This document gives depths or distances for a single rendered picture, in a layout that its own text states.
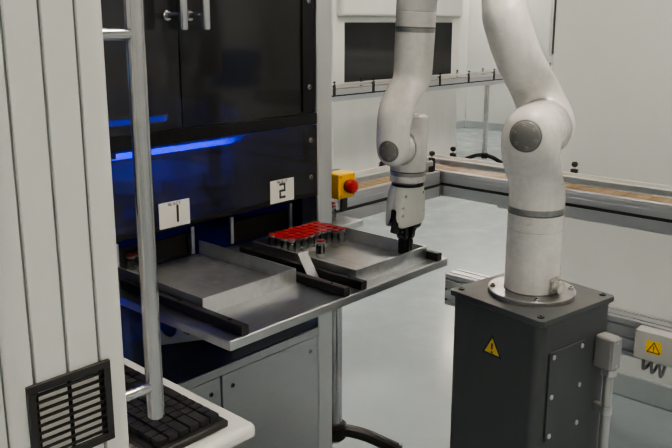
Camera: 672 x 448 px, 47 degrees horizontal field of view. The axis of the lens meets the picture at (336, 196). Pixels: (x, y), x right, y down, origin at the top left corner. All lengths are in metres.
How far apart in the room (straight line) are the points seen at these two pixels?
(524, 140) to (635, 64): 1.53
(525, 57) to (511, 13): 0.09
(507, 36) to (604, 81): 1.50
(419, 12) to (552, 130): 0.40
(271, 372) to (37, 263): 1.22
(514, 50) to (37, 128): 1.01
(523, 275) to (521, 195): 0.17
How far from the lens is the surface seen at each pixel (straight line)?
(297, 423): 2.29
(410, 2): 1.75
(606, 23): 3.13
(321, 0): 2.09
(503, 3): 1.69
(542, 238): 1.70
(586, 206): 2.53
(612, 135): 3.14
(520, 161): 1.62
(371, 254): 1.94
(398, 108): 1.71
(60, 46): 1.00
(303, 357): 2.23
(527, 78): 1.70
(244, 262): 1.85
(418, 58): 1.75
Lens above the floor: 1.44
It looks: 13 degrees down
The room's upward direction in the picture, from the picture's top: straight up
